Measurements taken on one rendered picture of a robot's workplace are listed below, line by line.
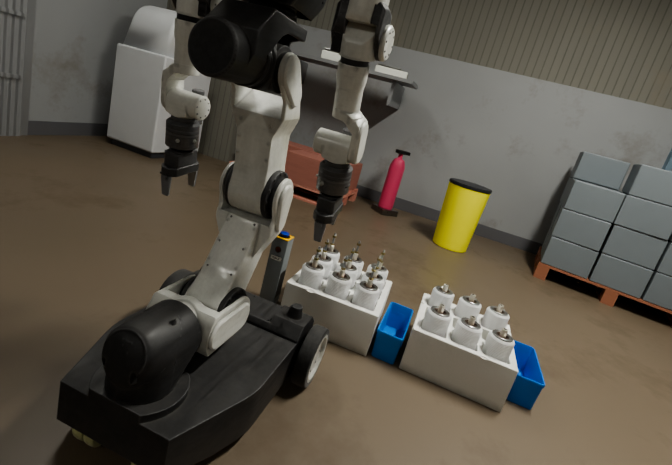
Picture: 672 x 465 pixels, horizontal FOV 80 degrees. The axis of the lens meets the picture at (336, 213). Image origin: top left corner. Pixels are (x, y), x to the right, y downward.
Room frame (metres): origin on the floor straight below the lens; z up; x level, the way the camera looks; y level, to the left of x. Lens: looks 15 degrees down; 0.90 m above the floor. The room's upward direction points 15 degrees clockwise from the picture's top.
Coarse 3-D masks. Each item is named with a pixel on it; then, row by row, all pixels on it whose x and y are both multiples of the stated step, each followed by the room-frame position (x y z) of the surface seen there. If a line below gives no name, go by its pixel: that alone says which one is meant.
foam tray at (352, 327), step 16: (288, 288) 1.48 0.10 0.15; (304, 288) 1.47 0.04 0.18; (320, 288) 1.51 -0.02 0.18; (384, 288) 1.68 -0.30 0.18; (288, 304) 1.48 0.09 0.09; (304, 304) 1.47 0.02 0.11; (320, 304) 1.45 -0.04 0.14; (336, 304) 1.44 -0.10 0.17; (352, 304) 1.45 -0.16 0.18; (384, 304) 1.64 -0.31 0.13; (320, 320) 1.45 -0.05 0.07; (336, 320) 1.44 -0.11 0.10; (352, 320) 1.42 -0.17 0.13; (368, 320) 1.41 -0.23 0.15; (336, 336) 1.43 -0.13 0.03; (352, 336) 1.42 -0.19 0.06; (368, 336) 1.41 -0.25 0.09
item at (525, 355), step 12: (516, 348) 1.64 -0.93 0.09; (528, 348) 1.63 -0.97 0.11; (516, 360) 1.63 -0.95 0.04; (528, 360) 1.61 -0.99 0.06; (528, 372) 1.55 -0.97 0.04; (540, 372) 1.43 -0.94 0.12; (516, 384) 1.37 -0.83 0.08; (528, 384) 1.36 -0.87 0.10; (540, 384) 1.35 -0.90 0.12; (516, 396) 1.37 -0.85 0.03; (528, 396) 1.36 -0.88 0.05; (528, 408) 1.35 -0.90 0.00
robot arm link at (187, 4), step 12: (180, 0) 1.05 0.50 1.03; (192, 0) 1.04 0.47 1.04; (180, 12) 1.05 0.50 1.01; (192, 12) 1.05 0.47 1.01; (204, 12) 1.05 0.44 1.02; (180, 24) 1.04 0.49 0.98; (192, 24) 1.05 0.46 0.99; (180, 36) 1.05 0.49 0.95; (180, 48) 1.06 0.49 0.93; (180, 60) 1.06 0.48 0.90
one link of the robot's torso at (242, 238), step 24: (288, 192) 1.10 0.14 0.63; (216, 216) 1.11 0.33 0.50; (240, 216) 1.09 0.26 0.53; (216, 240) 1.06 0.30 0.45; (240, 240) 1.05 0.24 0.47; (264, 240) 1.07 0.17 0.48; (216, 264) 1.02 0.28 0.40; (240, 264) 1.02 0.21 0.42; (192, 288) 0.98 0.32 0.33; (216, 288) 0.98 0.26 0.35; (240, 288) 1.02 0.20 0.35
